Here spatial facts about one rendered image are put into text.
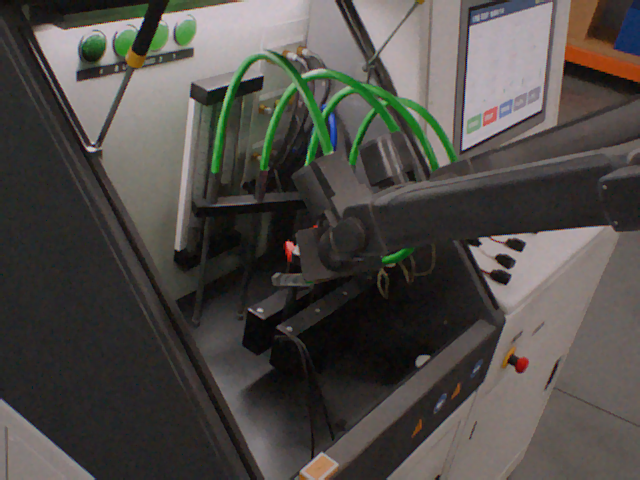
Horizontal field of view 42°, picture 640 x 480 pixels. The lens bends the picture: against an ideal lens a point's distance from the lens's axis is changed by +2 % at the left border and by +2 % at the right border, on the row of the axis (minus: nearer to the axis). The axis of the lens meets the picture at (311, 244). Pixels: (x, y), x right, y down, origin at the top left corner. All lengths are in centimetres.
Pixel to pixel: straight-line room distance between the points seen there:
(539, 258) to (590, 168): 112
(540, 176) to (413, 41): 88
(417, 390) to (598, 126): 51
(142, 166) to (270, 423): 48
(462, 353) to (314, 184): 62
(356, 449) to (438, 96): 71
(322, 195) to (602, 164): 39
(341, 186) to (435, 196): 17
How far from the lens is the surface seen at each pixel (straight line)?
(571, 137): 110
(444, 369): 141
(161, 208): 147
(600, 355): 337
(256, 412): 142
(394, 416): 129
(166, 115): 138
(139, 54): 96
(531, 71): 197
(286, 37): 155
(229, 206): 143
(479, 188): 72
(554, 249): 181
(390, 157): 111
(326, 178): 91
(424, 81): 156
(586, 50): 642
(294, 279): 117
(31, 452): 147
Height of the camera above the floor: 180
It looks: 31 degrees down
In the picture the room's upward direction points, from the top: 12 degrees clockwise
